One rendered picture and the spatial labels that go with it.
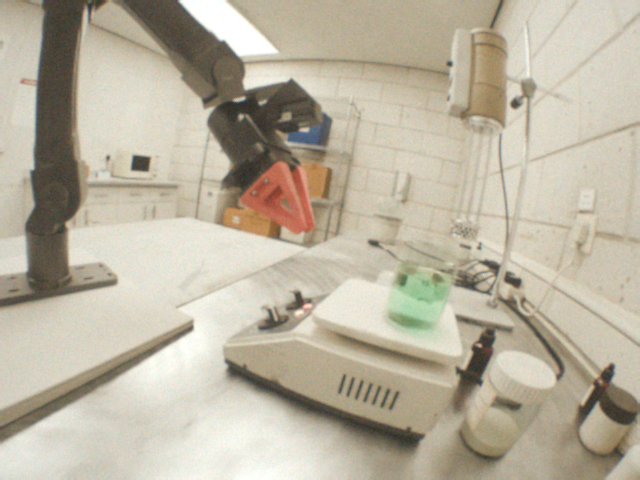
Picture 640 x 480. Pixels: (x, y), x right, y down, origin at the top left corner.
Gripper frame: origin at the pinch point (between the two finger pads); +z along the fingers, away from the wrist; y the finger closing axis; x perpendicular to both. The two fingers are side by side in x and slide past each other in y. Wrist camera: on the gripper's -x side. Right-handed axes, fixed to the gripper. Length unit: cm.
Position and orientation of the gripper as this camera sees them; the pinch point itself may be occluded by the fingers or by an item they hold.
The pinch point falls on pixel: (302, 225)
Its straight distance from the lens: 32.5
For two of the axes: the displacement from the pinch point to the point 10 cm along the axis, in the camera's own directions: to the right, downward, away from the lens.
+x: -7.3, 5.9, 3.4
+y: 3.5, -1.1, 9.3
